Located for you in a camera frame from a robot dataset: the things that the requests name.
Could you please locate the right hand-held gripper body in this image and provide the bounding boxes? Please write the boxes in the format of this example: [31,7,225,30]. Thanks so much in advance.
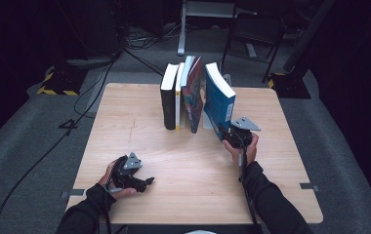
[222,116,263,150]

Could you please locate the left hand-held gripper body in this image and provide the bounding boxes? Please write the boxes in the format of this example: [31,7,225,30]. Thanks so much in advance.
[109,151,144,193]

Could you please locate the metal expandable book rack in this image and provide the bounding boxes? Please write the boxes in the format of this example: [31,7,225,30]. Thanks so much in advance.
[201,73,234,131]

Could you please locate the blue paperback book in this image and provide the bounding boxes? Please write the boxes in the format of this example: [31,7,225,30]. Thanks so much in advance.
[202,61,237,141]

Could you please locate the red illustrated book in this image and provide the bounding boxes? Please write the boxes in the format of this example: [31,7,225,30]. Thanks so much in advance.
[180,55,205,135]

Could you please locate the yellow picture book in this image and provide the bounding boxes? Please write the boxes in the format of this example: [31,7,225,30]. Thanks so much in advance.
[174,61,187,133]

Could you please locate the black hardcover book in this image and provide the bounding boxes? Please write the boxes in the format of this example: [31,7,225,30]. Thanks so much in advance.
[159,62,181,132]

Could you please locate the person's left hand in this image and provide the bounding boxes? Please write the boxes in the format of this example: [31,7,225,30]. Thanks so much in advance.
[98,158,139,200]

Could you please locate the person's right hand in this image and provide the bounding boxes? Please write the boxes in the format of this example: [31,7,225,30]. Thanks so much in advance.
[222,133,261,168]

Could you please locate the grey tape strip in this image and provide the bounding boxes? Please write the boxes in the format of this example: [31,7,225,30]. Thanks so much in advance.
[299,182,320,193]
[61,188,86,200]

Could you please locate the black yellow striped base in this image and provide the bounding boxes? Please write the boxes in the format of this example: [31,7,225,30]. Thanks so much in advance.
[36,66,89,98]
[267,71,312,100]

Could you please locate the black folding chair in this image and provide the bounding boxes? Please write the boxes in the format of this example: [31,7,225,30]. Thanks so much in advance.
[219,12,287,84]

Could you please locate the dark equipment cabinet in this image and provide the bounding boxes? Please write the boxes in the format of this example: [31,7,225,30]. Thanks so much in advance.
[56,0,123,69]

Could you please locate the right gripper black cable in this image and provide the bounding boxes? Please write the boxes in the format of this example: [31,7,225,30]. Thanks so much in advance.
[236,133,260,226]

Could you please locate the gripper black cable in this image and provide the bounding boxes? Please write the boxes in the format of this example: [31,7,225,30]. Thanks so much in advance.
[103,159,129,234]
[236,133,260,226]

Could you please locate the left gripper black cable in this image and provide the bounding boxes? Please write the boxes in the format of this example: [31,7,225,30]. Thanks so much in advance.
[103,159,129,234]

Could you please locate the long black floor cable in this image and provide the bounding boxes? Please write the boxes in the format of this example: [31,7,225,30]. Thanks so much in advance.
[0,48,123,234]

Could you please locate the grey metal desk frame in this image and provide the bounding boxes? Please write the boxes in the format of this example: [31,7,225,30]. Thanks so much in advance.
[177,0,260,58]

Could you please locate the dark slanted post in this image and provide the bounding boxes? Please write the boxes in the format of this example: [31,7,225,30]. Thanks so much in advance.
[282,0,337,74]

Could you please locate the bundle of floor cables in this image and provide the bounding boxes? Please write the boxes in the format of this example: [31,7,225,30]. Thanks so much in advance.
[121,21,183,78]

